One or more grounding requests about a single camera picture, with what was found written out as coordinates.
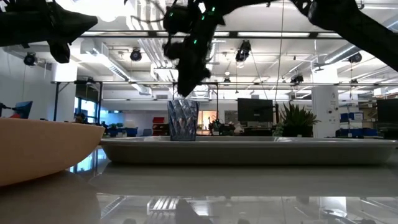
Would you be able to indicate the black computer monitor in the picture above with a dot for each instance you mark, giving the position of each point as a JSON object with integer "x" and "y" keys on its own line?
{"x": 255, "y": 110}

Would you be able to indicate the tall black metal frame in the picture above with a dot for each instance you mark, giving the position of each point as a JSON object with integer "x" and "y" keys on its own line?
{"x": 77, "y": 82}

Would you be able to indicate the black overhead light rail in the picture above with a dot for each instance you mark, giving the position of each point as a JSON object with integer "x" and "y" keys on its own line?
{"x": 273, "y": 34}

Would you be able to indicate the blue translucent faceted cup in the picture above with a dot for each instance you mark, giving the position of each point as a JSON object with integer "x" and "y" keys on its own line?
{"x": 183, "y": 119}

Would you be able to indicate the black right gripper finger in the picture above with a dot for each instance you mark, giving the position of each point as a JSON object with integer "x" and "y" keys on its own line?
{"x": 185, "y": 79}
{"x": 202, "y": 71}

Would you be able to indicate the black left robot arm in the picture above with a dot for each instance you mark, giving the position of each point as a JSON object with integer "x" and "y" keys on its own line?
{"x": 21, "y": 21}

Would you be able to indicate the large black monitor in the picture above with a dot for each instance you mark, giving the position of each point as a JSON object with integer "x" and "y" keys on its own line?
{"x": 388, "y": 116}

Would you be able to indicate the red storage shelf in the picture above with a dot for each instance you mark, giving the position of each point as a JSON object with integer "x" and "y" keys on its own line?
{"x": 158, "y": 126}

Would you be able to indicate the blue storage bins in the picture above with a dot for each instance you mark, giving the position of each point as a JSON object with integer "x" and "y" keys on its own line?
{"x": 356, "y": 124}

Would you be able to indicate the person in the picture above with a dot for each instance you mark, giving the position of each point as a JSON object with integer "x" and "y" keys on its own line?
{"x": 80, "y": 118}

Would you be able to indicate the green potted plant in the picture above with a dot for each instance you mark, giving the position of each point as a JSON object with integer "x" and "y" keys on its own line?
{"x": 297, "y": 121}

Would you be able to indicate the white pillar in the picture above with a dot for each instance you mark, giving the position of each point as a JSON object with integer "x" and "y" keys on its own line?
{"x": 325, "y": 105}

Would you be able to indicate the grey rectangular tray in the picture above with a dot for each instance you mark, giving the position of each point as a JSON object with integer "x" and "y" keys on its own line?
{"x": 248, "y": 151}

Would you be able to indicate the black ceiling camera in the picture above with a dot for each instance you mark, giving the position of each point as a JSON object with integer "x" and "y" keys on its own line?
{"x": 243, "y": 51}
{"x": 355, "y": 58}
{"x": 297, "y": 79}
{"x": 136, "y": 55}
{"x": 30, "y": 59}

